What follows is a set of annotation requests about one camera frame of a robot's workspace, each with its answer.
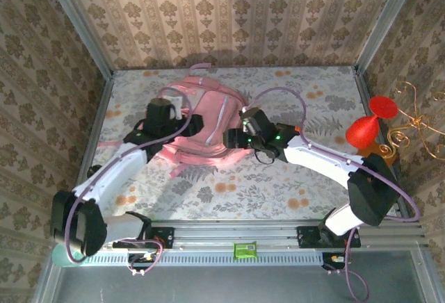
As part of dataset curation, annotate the pink student backpack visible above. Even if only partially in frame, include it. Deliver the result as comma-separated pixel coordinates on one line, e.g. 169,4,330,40
97,62,252,181

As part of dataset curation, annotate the orange wooden block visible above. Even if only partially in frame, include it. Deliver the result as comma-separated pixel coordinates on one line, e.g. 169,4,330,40
357,142,398,165

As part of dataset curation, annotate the green wipes packet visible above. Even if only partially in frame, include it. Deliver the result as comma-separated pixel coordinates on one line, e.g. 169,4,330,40
232,240,259,259

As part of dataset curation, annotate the red hourglass-shaped ornament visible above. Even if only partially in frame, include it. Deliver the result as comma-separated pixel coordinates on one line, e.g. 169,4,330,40
345,95,398,150

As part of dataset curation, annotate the small black control board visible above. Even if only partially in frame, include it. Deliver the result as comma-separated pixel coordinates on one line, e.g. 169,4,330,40
127,251,157,272
322,252,353,272

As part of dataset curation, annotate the translucent green plastic cup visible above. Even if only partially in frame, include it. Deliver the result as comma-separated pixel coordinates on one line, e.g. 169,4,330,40
51,243,93,268

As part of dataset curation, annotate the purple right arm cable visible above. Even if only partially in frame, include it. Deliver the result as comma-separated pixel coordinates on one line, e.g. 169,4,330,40
246,86,421,300

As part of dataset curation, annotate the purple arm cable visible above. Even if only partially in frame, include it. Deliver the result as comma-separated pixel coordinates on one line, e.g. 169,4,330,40
246,86,421,300
64,86,194,276

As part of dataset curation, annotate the aluminium table edge rail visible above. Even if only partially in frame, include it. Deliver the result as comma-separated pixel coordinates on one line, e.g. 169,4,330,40
65,73,115,226
353,66,412,222

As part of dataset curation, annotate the aluminium mounting rail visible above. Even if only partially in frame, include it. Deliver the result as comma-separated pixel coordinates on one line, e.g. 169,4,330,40
100,220,428,251

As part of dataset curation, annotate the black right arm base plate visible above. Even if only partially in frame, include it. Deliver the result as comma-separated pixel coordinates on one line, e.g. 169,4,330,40
297,224,362,249

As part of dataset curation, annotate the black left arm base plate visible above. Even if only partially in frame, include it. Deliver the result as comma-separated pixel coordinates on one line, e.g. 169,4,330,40
113,225,175,249

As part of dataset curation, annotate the grey slotted cable duct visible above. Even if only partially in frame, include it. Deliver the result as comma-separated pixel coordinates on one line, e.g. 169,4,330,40
92,248,324,266

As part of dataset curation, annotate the aluminium frame post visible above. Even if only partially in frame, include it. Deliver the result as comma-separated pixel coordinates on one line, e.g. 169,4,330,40
354,0,424,74
38,0,115,79

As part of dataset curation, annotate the gold wire ornament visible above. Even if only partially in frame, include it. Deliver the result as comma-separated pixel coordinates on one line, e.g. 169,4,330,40
380,80,445,160

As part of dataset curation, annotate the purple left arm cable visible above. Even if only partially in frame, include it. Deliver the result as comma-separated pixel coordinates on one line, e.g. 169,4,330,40
64,86,194,276

